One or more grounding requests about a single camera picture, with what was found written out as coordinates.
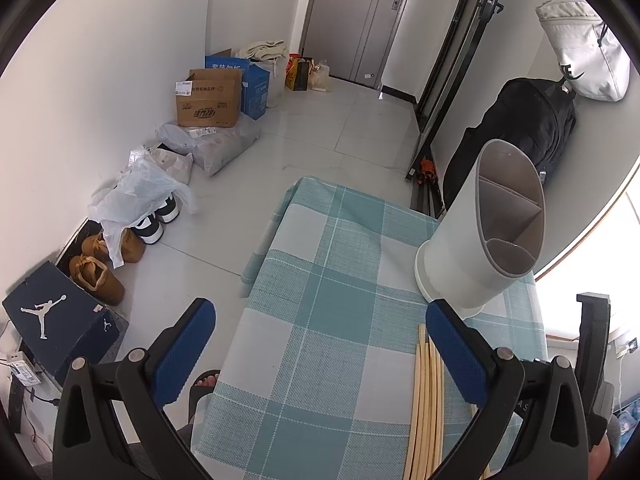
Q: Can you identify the wooden chopstick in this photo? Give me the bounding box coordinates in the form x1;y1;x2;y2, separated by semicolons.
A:
412;341;431;479
404;324;426;480
433;352;444;470
424;339;438;479

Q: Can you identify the navy Jordan shoe box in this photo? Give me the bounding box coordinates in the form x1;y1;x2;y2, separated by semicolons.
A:
2;261;128;385

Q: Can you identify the brown boot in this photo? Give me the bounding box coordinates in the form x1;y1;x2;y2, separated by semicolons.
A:
70;256;125;306
81;229;145;263

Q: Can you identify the white utensil holder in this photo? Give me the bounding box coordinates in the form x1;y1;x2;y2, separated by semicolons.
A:
414;140;546;318

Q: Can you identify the black white sneaker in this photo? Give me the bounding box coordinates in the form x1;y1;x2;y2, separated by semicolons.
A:
154;194;180;224
130;214;164;245

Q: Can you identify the teal checkered tablecloth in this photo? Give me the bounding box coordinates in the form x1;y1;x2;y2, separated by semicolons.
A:
190;174;549;480

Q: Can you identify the white plastic bag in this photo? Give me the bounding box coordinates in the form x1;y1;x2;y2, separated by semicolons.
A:
88;146;198;268

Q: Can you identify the black backpack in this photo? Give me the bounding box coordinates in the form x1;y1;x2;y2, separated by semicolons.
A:
442;78;576;207

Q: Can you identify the black folded tripod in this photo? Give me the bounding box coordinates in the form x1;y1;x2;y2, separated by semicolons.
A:
406;0;503;218

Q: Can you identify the grey plastic parcel bag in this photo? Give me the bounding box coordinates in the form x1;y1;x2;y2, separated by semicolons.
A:
155;114;262;177

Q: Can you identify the white tote bag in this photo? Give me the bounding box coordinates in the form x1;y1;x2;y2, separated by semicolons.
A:
536;0;631;102

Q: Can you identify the brown cardboard box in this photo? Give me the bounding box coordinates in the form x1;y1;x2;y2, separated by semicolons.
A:
175;68;242;128

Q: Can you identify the blue cardboard box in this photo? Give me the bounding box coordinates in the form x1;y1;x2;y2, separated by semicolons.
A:
204;52;270;120

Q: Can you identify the yellow black shopping bag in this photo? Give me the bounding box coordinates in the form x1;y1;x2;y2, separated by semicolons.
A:
285;53;312;91

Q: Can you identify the beige folded cloth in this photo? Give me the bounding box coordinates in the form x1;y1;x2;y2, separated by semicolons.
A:
236;40;288;62

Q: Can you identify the grey door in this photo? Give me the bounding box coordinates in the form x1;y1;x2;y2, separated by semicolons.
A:
299;0;406;88

